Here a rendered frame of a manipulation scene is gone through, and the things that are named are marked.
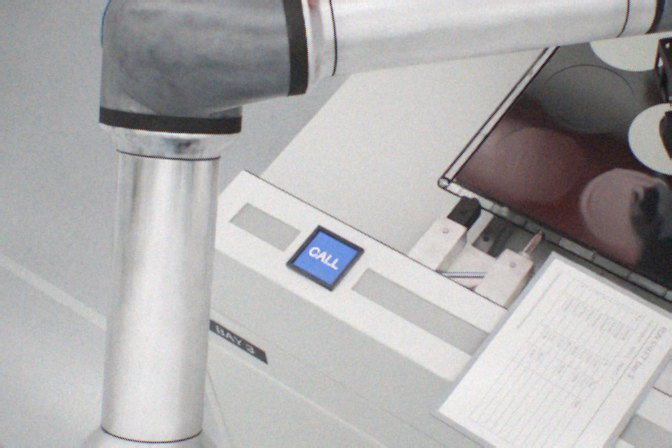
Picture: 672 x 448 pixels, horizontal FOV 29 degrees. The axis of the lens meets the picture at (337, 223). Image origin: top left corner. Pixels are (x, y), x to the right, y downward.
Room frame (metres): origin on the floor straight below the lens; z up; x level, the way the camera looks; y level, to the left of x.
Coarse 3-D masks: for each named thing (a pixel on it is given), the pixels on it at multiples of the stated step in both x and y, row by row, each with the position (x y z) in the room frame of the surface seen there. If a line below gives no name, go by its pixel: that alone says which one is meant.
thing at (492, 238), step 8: (496, 216) 0.82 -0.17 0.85; (488, 224) 0.82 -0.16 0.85; (496, 224) 0.81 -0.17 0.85; (504, 224) 0.81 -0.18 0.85; (512, 224) 0.82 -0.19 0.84; (488, 232) 0.80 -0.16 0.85; (496, 232) 0.80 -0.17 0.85; (504, 232) 0.81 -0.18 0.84; (512, 232) 0.82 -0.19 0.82; (480, 240) 0.80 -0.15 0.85; (488, 240) 0.79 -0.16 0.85; (496, 240) 0.79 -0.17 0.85; (504, 240) 0.81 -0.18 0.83; (480, 248) 0.79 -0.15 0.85; (488, 248) 0.78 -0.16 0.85; (496, 248) 0.79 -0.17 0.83
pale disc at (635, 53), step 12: (636, 36) 1.01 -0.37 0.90; (648, 36) 1.01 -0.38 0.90; (660, 36) 1.01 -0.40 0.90; (600, 48) 1.00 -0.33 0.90; (612, 48) 1.00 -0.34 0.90; (624, 48) 1.00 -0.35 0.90; (636, 48) 1.00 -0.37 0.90; (648, 48) 0.99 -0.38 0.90; (612, 60) 0.98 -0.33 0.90; (624, 60) 0.98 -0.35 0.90; (636, 60) 0.98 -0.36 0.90; (648, 60) 0.98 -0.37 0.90; (660, 60) 0.97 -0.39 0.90
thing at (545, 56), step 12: (552, 48) 1.01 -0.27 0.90; (540, 60) 0.99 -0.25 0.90; (516, 84) 0.96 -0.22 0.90; (528, 84) 0.96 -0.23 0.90; (516, 96) 0.95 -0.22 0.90; (504, 108) 0.93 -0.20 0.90; (492, 120) 0.92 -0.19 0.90; (468, 144) 0.89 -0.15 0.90; (480, 144) 0.89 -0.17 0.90; (456, 156) 0.87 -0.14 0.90; (468, 156) 0.87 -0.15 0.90; (456, 168) 0.86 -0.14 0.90
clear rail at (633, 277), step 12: (444, 180) 0.84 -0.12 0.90; (456, 192) 0.83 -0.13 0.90; (468, 192) 0.82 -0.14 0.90; (492, 204) 0.80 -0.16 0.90; (504, 216) 0.79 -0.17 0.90; (516, 216) 0.78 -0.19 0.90; (528, 228) 0.77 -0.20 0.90; (540, 228) 0.76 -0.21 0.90; (552, 240) 0.75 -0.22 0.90; (564, 240) 0.75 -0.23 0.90; (576, 252) 0.73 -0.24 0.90; (588, 252) 0.73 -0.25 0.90; (600, 264) 0.71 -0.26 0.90; (612, 264) 0.71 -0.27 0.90; (624, 276) 0.69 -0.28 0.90; (636, 276) 0.69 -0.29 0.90; (648, 288) 0.68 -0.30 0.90; (660, 288) 0.67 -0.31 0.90
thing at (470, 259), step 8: (464, 248) 0.77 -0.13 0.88; (472, 248) 0.77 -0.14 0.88; (464, 256) 0.76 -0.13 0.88; (472, 256) 0.76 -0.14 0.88; (480, 256) 0.76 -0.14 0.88; (488, 256) 0.75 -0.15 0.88; (456, 264) 0.75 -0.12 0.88; (464, 264) 0.75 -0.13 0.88; (472, 264) 0.75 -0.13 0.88; (480, 264) 0.75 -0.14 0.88; (488, 264) 0.74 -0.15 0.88; (456, 280) 0.73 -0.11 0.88; (464, 280) 0.73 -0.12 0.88; (472, 280) 0.73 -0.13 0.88; (480, 280) 0.73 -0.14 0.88; (472, 288) 0.72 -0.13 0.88; (664, 376) 0.59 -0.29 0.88; (656, 384) 0.58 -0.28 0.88; (664, 384) 0.58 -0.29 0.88
